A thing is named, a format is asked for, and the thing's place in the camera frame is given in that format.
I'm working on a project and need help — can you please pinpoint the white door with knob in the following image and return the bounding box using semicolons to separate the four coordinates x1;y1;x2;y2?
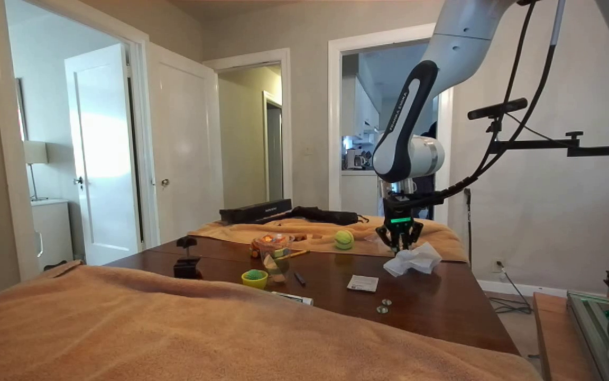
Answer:
143;40;226;247

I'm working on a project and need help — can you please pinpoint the black camera clamp arm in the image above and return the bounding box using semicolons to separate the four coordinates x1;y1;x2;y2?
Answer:
489;129;609;158

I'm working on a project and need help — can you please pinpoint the white cabinet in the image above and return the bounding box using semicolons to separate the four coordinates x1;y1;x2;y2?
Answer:
29;200;75;273

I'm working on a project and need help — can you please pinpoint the black tripod bag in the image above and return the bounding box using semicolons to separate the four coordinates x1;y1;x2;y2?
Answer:
286;205;369;228

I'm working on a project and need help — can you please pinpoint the white paper packet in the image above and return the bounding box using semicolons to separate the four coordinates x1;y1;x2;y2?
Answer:
344;273;381;294

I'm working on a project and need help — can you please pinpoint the dark floor cable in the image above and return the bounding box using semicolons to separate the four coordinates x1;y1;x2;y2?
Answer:
486;271;537;316

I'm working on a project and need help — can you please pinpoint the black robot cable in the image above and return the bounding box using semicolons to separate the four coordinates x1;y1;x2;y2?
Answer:
417;0;566;210

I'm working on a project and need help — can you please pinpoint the grey metal tray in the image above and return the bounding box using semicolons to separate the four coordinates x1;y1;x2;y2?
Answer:
566;289;609;381

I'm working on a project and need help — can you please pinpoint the yellow tennis ball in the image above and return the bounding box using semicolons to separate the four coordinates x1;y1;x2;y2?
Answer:
331;228;357;255

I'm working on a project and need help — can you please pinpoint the large plain orange towel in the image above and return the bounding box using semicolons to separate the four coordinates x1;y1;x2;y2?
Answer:
0;262;544;381

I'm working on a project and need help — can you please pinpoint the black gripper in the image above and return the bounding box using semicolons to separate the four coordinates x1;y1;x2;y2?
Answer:
376;192;424;252

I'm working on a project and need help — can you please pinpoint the white panel door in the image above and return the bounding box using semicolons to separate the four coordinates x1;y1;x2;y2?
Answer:
63;43;143;268

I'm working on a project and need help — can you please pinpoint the black and white marker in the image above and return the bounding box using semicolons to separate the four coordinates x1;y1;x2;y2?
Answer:
270;289;314;306

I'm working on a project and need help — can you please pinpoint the white napkin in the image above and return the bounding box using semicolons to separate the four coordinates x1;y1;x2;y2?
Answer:
381;241;443;280

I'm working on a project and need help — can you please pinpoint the small green cup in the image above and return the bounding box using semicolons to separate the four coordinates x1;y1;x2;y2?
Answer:
239;266;270;289

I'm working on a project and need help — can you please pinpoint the white kitchen counter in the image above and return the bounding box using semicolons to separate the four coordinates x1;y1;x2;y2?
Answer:
337;167;384;218

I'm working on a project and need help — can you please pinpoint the long black box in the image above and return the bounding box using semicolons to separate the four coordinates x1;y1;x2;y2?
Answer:
217;196;296;227

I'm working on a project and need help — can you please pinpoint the thin dark stick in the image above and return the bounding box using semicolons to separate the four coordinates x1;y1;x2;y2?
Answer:
462;187;475;266

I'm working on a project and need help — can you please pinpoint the black stereo camera bar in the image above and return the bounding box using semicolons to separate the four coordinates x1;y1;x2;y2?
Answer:
466;95;530;122

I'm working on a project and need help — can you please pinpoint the small black camera mount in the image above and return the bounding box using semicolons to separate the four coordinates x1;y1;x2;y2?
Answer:
170;234;204;281

